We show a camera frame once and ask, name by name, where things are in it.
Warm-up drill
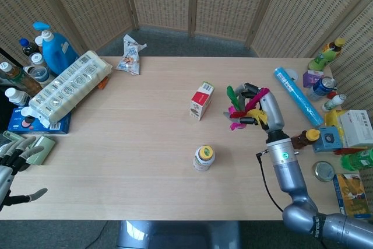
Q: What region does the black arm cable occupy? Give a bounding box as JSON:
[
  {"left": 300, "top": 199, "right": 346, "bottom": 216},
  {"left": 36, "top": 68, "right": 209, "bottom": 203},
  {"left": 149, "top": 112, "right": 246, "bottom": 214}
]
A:
[{"left": 255, "top": 149, "right": 285, "bottom": 212}]

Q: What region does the white cardboard box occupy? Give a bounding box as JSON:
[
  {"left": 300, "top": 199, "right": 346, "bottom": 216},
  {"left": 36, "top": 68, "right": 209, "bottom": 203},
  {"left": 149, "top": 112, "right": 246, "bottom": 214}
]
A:
[{"left": 339, "top": 109, "right": 373, "bottom": 149}]

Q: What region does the jar with white lid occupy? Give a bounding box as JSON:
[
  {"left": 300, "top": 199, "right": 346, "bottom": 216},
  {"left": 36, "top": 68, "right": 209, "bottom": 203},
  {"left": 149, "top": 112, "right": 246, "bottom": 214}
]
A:
[{"left": 29, "top": 52, "right": 48, "bottom": 68}]

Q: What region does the white pill bottle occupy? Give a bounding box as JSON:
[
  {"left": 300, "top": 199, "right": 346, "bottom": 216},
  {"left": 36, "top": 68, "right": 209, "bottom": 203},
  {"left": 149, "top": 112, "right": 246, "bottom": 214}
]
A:
[{"left": 5, "top": 87, "right": 31, "bottom": 106}]

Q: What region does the yellow blue flat box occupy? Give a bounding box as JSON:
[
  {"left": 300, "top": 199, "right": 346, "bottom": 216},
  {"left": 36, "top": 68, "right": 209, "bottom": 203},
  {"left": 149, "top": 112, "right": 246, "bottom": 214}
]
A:
[{"left": 332, "top": 173, "right": 371, "bottom": 219}]

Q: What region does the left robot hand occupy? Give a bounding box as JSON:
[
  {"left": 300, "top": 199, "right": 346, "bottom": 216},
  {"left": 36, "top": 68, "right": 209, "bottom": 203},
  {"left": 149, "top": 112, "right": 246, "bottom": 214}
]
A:
[{"left": 0, "top": 136, "right": 48, "bottom": 212}]

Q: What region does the blue square speaker box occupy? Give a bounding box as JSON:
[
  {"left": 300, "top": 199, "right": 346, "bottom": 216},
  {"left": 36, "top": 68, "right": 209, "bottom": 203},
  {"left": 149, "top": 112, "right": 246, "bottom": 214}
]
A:
[{"left": 312, "top": 126, "right": 343, "bottom": 154}]

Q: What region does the white round disc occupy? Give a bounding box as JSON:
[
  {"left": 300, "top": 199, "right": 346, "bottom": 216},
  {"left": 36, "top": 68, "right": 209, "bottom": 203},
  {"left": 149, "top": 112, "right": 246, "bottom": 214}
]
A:
[{"left": 284, "top": 68, "right": 300, "bottom": 82}]

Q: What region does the dark sauce bottle blue cap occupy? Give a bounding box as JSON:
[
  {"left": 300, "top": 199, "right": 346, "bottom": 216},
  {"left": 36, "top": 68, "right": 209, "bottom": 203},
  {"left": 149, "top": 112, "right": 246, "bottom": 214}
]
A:
[{"left": 19, "top": 37, "right": 40, "bottom": 58}]

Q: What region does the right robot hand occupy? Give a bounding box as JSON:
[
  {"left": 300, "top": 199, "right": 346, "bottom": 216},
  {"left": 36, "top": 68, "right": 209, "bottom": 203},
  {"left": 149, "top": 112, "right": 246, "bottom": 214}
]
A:
[{"left": 223, "top": 82, "right": 286, "bottom": 132}]

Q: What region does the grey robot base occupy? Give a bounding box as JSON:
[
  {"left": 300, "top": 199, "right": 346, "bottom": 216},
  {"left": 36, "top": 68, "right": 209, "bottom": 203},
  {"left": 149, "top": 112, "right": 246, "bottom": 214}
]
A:
[{"left": 116, "top": 220, "right": 243, "bottom": 249}]

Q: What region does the blue detergent pump bottle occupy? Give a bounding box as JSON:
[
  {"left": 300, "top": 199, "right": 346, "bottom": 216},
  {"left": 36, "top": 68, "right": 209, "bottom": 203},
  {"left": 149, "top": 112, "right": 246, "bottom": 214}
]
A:
[{"left": 31, "top": 21, "right": 80, "bottom": 76}]

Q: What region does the colourful feather shuttlecock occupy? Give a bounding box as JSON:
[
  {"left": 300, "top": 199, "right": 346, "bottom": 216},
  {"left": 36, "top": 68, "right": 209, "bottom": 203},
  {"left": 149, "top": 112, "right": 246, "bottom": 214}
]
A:
[{"left": 225, "top": 85, "right": 270, "bottom": 131}]

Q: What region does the green tea bottle yellow cap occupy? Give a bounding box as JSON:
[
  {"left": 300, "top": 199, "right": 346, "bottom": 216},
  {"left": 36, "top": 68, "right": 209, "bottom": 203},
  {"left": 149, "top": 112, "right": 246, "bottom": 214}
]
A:
[{"left": 308, "top": 37, "right": 346, "bottom": 71}]

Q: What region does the blue cookie box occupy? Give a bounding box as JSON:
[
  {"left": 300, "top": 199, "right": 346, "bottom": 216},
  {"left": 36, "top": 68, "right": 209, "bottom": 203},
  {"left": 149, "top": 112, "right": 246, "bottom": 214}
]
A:
[{"left": 7, "top": 107, "right": 72, "bottom": 135}]

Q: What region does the clear lid round container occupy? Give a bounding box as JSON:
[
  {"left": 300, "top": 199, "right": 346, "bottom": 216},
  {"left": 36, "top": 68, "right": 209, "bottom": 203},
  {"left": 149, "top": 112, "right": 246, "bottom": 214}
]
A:
[{"left": 24, "top": 65, "right": 52, "bottom": 86}]

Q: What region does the yellow snack bag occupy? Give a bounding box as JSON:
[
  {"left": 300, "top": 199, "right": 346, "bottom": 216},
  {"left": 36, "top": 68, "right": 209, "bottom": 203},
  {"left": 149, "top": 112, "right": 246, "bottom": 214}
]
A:
[{"left": 323, "top": 109, "right": 348, "bottom": 129}]

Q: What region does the purple small box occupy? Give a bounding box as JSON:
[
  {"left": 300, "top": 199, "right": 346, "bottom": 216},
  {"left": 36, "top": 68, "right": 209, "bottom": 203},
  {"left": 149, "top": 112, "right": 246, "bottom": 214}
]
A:
[{"left": 302, "top": 69, "right": 326, "bottom": 89}]

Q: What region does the brown tea bottle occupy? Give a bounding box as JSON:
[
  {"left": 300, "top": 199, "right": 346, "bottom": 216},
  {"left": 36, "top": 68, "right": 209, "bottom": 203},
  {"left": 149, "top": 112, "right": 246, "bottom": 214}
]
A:
[{"left": 0, "top": 61, "right": 42, "bottom": 96}]

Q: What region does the blue soda can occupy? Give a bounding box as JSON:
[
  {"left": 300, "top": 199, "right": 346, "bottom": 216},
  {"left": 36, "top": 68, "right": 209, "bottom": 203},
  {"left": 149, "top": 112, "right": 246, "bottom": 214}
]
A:
[{"left": 306, "top": 76, "right": 336, "bottom": 101}]

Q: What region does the brown bottle yellow cap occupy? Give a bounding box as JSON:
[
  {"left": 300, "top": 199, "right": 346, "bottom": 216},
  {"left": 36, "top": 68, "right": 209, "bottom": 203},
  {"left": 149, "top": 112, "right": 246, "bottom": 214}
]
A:
[{"left": 289, "top": 128, "right": 322, "bottom": 150}]

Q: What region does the red wrapper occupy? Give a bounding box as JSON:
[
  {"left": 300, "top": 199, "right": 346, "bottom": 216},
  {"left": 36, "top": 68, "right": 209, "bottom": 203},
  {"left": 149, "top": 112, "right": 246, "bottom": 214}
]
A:
[{"left": 333, "top": 147, "right": 360, "bottom": 157}]

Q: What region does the blue plastic bag roll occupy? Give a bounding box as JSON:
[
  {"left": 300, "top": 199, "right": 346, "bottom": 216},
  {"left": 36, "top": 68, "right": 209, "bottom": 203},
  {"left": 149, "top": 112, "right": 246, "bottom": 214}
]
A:
[{"left": 273, "top": 66, "right": 324, "bottom": 128}]

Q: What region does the green plastic bottle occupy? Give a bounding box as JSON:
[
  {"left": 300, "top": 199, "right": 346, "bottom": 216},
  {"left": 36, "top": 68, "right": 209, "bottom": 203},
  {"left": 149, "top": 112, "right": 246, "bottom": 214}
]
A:
[{"left": 340, "top": 148, "right": 373, "bottom": 171}]

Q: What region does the cream paper towel pack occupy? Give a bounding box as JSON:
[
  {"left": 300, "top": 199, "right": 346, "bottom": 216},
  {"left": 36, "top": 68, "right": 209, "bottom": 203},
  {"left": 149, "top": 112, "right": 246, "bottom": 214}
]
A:
[{"left": 28, "top": 50, "right": 114, "bottom": 129}]

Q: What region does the white bottle green label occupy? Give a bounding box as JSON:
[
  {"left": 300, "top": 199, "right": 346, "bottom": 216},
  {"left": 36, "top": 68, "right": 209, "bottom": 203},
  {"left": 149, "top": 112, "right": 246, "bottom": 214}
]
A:
[{"left": 321, "top": 93, "right": 348, "bottom": 113}]

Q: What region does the yellow cap drink bottle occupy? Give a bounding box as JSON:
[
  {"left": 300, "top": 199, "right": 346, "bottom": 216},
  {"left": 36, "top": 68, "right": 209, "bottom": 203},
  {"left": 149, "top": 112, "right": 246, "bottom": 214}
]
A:
[{"left": 192, "top": 145, "right": 217, "bottom": 173}]

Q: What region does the round tin can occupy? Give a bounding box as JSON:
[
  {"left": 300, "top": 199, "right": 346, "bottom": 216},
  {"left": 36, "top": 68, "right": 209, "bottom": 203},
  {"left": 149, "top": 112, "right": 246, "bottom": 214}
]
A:
[{"left": 311, "top": 160, "right": 337, "bottom": 184}]

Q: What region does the red white carton box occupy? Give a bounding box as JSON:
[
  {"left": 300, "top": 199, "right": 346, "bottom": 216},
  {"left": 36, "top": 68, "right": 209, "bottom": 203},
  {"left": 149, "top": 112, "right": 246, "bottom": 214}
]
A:
[{"left": 189, "top": 81, "right": 216, "bottom": 122}]

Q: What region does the crumpled snack bag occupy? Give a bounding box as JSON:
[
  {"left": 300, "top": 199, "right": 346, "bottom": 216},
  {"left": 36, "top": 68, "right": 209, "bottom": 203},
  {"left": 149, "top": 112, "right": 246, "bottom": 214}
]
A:
[{"left": 115, "top": 34, "right": 148, "bottom": 76}]

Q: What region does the pale green case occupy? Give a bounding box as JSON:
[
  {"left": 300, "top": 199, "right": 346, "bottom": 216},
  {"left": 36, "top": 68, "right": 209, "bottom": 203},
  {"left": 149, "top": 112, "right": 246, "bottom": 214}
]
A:
[{"left": 2, "top": 131, "right": 57, "bottom": 166}]

